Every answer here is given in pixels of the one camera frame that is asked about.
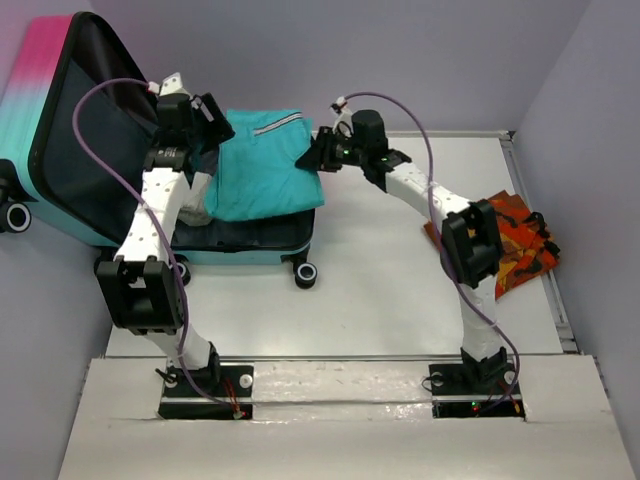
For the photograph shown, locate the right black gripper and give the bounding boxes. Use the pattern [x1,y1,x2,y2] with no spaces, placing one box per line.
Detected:
[296,125,370,172]

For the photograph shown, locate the teal shorts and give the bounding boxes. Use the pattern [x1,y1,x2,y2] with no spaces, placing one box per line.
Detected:
[197,109,325,222]

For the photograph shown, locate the white cloth bundle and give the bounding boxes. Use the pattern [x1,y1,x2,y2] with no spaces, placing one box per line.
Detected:
[178,172,213,227]

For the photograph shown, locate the orange camouflage shorts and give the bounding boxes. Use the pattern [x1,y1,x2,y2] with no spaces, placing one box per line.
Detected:
[424,191,560,298]

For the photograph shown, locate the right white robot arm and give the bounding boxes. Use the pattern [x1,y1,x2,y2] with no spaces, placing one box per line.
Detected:
[296,100,507,392]

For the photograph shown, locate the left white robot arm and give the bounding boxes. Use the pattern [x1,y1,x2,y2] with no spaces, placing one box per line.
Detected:
[96,92,234,396]

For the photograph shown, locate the pink and teal suitcase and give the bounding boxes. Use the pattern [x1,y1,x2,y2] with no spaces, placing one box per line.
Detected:
[0,10,319,290]

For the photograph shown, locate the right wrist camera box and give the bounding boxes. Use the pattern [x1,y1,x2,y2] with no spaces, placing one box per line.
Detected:
[331,103,353,138]

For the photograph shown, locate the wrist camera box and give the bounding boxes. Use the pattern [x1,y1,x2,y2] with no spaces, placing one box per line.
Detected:
[158,72,191,97]
[331,103,353,138]

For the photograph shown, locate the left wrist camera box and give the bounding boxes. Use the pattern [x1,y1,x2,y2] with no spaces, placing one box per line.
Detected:
[158,72,191,97]

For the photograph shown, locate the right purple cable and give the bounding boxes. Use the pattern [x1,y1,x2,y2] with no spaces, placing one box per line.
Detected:
[335,91,521,415]

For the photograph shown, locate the purple cable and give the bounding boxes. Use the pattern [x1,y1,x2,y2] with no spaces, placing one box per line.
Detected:
[72,77,236,414]
[335,91,521,415]

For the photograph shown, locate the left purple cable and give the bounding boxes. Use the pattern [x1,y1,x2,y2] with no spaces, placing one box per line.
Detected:
[72,77,236,414]

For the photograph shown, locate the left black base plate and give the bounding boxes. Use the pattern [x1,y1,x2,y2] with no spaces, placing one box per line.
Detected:
[155,363,254,421]

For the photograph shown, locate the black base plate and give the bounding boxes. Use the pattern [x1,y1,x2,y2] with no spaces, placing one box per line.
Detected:
[421,363,526,419]
[155,363,254,421]

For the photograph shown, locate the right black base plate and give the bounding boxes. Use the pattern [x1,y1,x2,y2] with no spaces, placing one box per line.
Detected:
[421,363,526,419]

